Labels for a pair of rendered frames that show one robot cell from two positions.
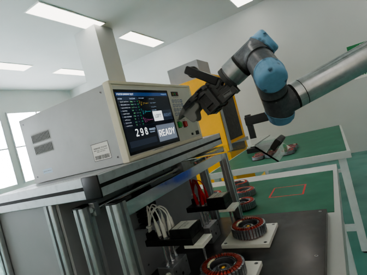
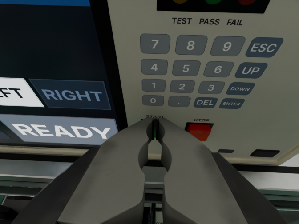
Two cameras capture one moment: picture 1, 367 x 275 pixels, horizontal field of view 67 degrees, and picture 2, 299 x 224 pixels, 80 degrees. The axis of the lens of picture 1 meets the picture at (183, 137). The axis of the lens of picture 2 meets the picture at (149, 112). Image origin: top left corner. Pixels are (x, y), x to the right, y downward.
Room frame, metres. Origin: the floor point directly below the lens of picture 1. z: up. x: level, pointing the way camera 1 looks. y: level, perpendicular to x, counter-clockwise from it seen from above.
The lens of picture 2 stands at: (0.87, -0.07, 1.32)
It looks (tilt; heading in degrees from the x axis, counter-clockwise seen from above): 53 degrees down; 63
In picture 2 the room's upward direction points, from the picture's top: 1 degrees clockwise
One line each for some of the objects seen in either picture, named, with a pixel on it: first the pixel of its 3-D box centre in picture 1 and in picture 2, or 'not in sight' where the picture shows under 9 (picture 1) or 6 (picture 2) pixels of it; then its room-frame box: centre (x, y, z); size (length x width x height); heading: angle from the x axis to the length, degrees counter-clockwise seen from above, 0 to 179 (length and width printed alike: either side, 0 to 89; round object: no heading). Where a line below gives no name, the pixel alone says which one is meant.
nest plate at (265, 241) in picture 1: (250, 235); not in sight; (0.89, -0.13, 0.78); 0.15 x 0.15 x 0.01; 61
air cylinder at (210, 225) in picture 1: (208, 231); not in sight; (0.96, 0.00, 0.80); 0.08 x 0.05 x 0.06; 151
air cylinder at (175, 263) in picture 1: (174, 269); not in sight; (0.75, 0.11, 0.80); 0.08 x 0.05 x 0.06; 151
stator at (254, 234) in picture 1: (248, 227); not in sight; (0.89, -0.13, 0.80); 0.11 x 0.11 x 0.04
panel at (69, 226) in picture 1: (155, 213); not in sight; (0.90, 0.15, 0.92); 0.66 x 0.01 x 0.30; 151
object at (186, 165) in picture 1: (180, 165); not in sight; (0.95, 0.03, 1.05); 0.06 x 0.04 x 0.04; 151
